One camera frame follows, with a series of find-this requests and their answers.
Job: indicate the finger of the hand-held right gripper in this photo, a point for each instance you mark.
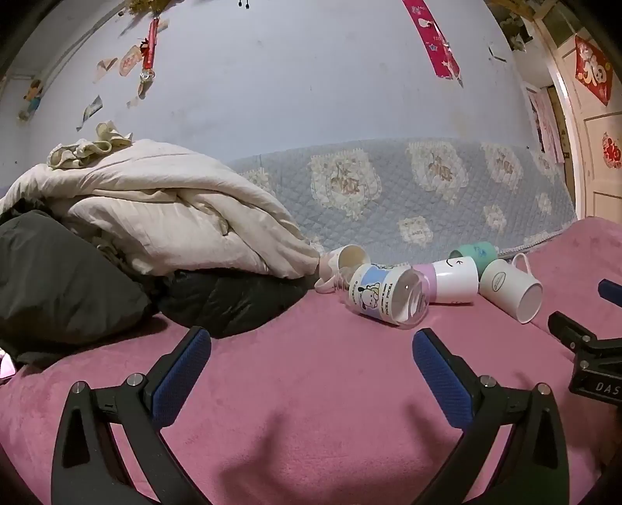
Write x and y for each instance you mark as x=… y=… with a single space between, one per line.
x=569 y=329
x=611 y=292

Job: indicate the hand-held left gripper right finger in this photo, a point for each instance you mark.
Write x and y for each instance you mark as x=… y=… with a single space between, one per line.
x=443 y=376

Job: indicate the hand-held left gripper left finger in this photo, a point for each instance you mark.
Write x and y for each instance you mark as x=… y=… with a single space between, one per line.
x=179 y=376

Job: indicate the cartoon print cup clear lid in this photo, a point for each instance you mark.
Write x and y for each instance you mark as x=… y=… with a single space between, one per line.
x=376 y=294

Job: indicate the white cup pink band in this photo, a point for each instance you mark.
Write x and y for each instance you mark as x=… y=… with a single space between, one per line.
x=452 y=279

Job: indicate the green cup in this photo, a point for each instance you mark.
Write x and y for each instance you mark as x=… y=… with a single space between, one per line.
x=478 y=252

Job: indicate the pink cup cream inside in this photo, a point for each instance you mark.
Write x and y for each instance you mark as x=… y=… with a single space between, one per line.
x=340 y=260

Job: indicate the pink blanket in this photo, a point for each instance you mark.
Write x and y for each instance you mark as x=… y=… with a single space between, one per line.
x=316 y=398

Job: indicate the cream door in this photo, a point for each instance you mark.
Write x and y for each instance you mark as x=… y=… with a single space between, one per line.
x=600 y=160

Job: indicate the red paper cutout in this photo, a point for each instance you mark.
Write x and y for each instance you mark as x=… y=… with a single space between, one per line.
x=613 y=151

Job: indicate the black padded jacket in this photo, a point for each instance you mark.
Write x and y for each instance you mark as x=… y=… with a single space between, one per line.
x=53 y=277

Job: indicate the cream quilt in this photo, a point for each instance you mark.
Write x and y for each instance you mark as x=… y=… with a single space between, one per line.
x=194 y=209

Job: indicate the quilted floral blue cloth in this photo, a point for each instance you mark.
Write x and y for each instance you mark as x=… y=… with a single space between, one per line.
x=388 y=189

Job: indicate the red diamond door poster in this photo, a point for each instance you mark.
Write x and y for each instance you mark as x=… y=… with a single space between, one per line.
x=594 y=68

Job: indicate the crumpled cream cloth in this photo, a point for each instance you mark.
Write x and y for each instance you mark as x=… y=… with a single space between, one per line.
x=90 y=145

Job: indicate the red hanging ornament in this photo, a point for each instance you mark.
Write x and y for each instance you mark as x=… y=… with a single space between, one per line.
x=150 y=46

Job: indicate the pink wall calendar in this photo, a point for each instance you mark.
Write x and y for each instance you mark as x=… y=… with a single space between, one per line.
x=544 y=124

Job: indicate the blue grey wall sticker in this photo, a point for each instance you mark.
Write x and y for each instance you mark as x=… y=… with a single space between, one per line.
x=91 y=111

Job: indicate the pink wall banner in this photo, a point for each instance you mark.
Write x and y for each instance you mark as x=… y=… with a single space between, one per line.
x=435 y=41

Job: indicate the cartoon figure wall sticker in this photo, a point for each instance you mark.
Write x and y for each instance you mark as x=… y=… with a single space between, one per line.
x=33 y=97

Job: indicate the torn beige wall sticker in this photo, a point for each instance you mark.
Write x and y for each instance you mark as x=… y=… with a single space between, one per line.
x=104 y=69

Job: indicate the round pink wall sticker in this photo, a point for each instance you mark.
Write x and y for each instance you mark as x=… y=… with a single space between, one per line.
x=129 y=60

